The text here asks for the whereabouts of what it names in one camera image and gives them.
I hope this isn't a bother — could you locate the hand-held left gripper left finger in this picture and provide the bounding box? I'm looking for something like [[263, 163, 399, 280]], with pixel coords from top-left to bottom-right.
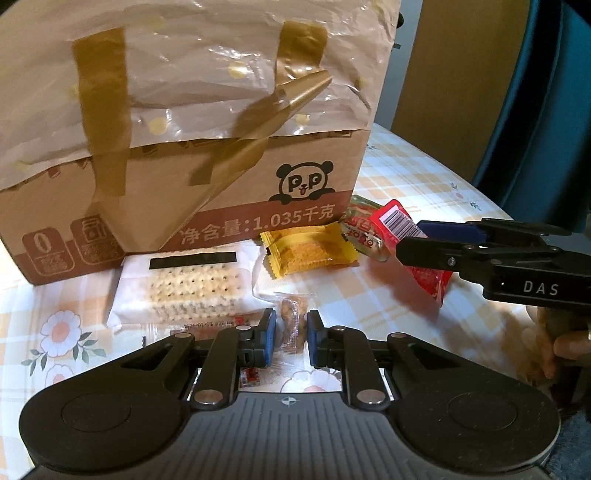
[[120, 308, 279, 411]]

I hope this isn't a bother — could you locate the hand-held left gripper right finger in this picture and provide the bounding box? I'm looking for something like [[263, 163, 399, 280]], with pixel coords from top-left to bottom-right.
[[307, 309, 468, 411]]

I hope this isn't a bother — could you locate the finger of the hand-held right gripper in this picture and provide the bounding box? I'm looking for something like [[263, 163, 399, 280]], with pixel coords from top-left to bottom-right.
[[417, 218, 562, 254], [394, 234, 505, 280]]

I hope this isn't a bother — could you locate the small clear peanut packet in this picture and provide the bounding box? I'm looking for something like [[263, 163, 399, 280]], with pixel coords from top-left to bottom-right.
[[272, 291, 311, 357]]

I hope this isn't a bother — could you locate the red snack packet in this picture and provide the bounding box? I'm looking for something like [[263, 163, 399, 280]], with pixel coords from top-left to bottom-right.
[[376, 199, 456, 306]]

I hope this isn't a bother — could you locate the person's right hand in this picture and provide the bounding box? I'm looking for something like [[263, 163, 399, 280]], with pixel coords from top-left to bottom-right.
[[522, 305, 591, 385]]

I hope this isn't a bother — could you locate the white plastic packet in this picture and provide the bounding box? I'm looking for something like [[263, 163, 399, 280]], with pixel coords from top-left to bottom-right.
[[252, 262, 325, 306]]

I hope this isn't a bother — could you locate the green-edged snack packet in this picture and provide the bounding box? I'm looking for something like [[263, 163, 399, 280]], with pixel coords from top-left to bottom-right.
[[339, 194, 400, 265]]

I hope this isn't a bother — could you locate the clear red-print candy wrapper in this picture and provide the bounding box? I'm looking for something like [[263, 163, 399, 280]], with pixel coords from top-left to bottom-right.
[[141, 311, 260, 336]]

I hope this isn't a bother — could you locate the yellow biscuit packet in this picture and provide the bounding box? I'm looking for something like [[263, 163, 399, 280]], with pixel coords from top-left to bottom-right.
[[259, 222, 362, 280]]

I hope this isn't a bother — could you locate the white cracker packet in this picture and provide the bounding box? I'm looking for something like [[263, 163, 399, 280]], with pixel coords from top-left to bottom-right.
[[105, 251, 262, 331]]

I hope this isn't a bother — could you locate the blue shaggy rug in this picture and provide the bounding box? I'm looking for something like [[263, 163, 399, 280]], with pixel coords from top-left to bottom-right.
[[556, 406, 591, 449]]

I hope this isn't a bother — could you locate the teal chair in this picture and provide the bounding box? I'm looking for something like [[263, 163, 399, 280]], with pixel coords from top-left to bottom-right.
[[470, 0, 591, 223]]

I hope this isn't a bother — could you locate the wooden door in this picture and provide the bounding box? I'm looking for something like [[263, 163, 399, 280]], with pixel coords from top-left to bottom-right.
[[392, 0, 533, 140]]

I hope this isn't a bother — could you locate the brown cardboard box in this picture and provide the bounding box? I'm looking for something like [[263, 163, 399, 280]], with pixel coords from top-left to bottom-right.
[[0, 128, 371, 288]]

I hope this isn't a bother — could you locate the beige dotted paper bag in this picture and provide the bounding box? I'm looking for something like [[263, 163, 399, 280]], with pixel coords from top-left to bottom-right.
[[0, 0, 403, 274]]

